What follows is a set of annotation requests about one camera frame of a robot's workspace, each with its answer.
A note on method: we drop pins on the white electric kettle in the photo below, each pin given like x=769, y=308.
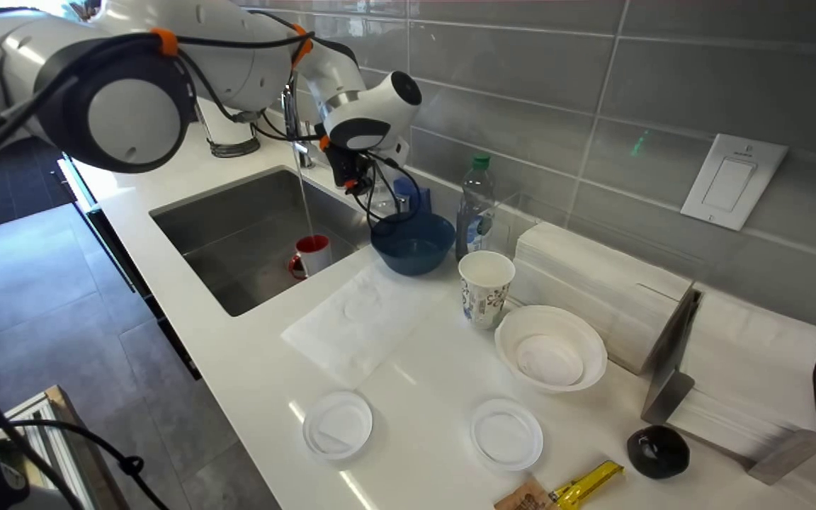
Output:
x=226, y=141

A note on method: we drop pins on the stainless steel sink basin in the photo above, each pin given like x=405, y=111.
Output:
x=239, y=239

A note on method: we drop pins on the left white plastic lid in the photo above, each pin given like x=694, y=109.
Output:
x=338, y=426

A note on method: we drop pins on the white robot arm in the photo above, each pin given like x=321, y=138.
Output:
x=120, y=89

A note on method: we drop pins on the chrome gooseneck kitchen faucet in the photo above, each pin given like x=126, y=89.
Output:
x=308, y=143

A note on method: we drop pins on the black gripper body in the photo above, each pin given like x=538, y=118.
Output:
x=351, y=168

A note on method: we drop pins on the blue plastic bowl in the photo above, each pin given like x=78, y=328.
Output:
x=412, y=246

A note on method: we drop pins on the clear bottle green cap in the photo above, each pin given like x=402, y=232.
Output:
x=473, y=218

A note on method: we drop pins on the right white plastic lid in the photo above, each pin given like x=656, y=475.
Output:
x=505, y=434

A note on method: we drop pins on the white ceramic bowl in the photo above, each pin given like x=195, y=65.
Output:
x=549, y=349

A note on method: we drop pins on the blue sponge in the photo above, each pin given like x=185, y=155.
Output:
x=412, y=201

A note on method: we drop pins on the wooden framed board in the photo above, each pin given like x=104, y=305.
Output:
x=46, y=424

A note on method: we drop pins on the yellow handled tool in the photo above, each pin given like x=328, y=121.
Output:
x=529, y=494

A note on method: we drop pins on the small black round lid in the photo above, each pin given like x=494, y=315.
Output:
x=657, y=453

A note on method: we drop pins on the white plastic lid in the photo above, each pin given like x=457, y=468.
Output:
x=505, y=434
x=338, y=426

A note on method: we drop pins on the white wall light switch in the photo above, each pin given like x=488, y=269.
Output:
x=731, y=181

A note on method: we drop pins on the white paper towel stack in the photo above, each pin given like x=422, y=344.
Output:
x=623, y=298

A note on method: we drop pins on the patterned paper cup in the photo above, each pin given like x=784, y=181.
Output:
x=486, y=281

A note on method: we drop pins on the red and white mug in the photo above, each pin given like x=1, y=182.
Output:
x=311, y=254

